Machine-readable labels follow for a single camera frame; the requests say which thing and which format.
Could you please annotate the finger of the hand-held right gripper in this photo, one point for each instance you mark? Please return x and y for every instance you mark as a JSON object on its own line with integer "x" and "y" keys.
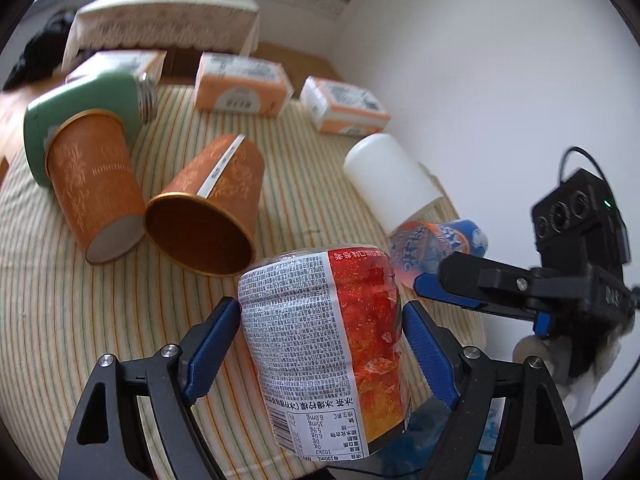
{"x": 495, "y": 282}
{"x": 425, "y": 285}

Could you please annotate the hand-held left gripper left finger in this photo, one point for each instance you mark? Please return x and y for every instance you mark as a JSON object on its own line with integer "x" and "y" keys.
{"x": 210, "y": 355}

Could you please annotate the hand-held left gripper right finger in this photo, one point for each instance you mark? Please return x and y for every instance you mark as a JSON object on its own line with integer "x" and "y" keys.
{"x": 431, "y": 355}

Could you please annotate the blue orange labelled bottle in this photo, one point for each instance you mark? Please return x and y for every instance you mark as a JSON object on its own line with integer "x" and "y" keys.
{"x": 425, "y": 247}

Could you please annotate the red labelled drink bottle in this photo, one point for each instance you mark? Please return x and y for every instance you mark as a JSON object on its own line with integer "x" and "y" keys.
{"x": 345, "y": 340}

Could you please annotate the white plastic cup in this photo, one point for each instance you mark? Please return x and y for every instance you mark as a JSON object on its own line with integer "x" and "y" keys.
{"x": 390, "y": 175}

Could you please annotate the orange paper cup white strip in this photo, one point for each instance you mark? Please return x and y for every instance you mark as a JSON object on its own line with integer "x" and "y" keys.
{"x": 220, "y": 195}

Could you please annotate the person's right hand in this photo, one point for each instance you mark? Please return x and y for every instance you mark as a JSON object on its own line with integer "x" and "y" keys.
{"x": 532, "y": 350}

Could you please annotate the striped mat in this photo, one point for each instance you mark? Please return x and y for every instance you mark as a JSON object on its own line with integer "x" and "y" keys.
{"x": 310, "y": 190}

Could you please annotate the orange white tissue pack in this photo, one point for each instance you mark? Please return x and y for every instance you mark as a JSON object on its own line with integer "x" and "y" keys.
{"x": 240, "y": 82}
{"x": 345, "y": 105}
{"x": 125, "y": 62}

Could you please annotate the green thermos bottle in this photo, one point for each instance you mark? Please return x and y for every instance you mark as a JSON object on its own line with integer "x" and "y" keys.
{"x": 100, "y": 92}

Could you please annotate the table with lace cloth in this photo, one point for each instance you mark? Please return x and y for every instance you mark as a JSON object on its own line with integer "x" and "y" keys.
{"x": 165, "y": 22}

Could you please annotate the black cloth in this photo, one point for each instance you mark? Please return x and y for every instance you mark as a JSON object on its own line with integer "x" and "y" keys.
{"x": 40, "y": 52}

